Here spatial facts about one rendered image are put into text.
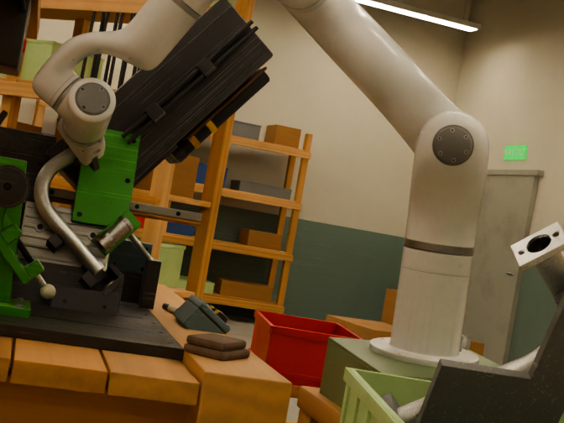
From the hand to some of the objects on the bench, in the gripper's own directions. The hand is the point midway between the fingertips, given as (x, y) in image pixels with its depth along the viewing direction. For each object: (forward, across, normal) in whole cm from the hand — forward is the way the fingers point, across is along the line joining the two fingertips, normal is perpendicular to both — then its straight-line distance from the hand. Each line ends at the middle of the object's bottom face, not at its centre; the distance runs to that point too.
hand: (75, 150), depth 204 cm
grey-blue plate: (+29, +29, -5) cm, 42 cm away
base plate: (+21, +21, -19) cm, 36 cm away
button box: (+3, +47, -2) cm, 47 cm away
